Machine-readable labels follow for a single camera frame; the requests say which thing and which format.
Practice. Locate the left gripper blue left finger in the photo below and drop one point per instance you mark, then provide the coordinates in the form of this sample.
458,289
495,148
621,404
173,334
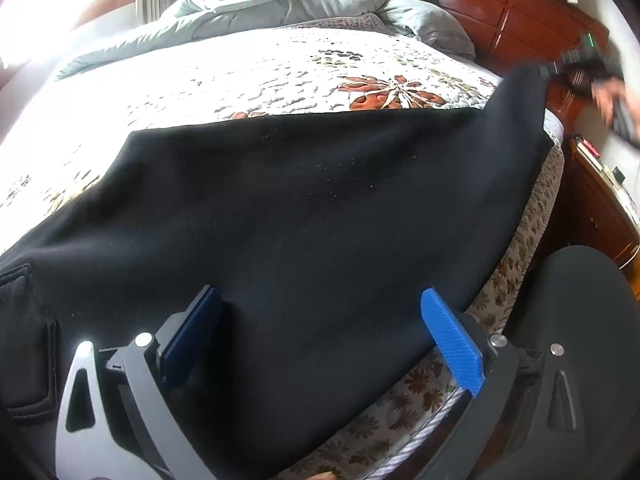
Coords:
115,421

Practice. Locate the right hand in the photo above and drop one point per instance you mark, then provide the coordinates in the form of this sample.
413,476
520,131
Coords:
604,93

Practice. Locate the grey duvet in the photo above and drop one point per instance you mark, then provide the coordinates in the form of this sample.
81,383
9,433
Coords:
187,21

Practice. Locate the floral quilted bedspread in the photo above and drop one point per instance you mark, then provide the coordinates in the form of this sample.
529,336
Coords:
71,130

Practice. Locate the black pants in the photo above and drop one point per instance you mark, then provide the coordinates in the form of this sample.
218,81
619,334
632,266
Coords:
320,231

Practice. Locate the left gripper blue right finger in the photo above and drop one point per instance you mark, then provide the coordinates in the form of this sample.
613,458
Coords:
523,419

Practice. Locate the wooden nightstand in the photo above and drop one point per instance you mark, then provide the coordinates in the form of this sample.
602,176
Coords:
590,211

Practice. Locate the red wooden headboard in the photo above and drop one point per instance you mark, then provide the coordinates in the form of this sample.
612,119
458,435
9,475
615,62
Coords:
508,32

